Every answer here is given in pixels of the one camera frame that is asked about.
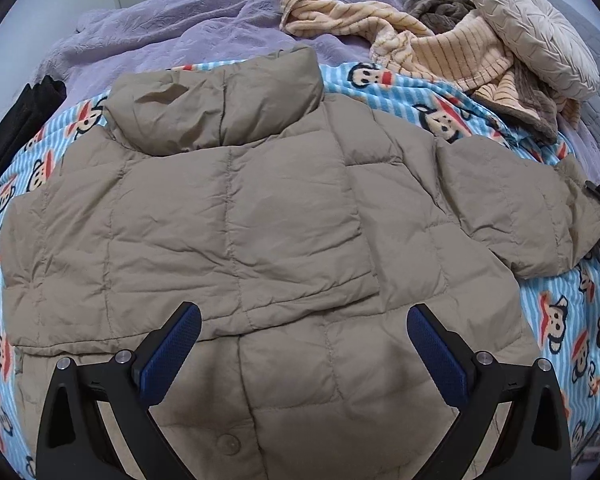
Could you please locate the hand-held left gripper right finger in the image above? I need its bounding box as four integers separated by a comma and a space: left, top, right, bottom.
406, 302, 572, 480

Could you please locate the purple quilted bedspread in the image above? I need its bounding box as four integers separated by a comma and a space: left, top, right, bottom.
40, 0, 481, 96

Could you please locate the black cloth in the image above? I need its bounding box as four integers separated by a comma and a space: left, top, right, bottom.
0, 74, 67, 196

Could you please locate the khaki puffer jacket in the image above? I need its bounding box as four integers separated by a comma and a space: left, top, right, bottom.
0, 45, 600, 480

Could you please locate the round pleated cream cushion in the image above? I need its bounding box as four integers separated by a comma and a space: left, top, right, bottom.
469, 0, 600, 101

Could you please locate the brown fuzzy cloth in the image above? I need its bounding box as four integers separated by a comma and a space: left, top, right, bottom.
404, 0, 478, 36

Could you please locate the monkey print striped blanket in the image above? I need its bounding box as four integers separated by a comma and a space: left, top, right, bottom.
0, 60, 600, 480

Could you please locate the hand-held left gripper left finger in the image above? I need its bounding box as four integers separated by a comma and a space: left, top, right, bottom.
36, 301, 202, 480

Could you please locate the beige striped fleece blanket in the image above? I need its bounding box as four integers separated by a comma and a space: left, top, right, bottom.
279, 0, 581, 146

